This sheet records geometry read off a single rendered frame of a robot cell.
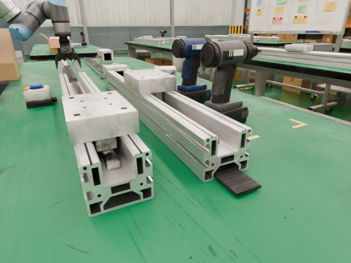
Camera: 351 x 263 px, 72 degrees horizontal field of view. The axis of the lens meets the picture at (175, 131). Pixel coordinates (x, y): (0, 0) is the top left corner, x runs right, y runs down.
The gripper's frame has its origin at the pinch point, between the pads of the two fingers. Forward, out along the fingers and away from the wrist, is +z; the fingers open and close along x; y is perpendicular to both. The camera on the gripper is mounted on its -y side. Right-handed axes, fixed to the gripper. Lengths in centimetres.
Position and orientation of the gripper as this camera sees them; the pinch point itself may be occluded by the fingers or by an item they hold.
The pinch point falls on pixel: (70, 78)
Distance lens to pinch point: 129.9
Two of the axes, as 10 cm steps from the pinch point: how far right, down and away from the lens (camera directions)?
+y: -4.3, -3.5, 8.3
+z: 0.1, 9.2, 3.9
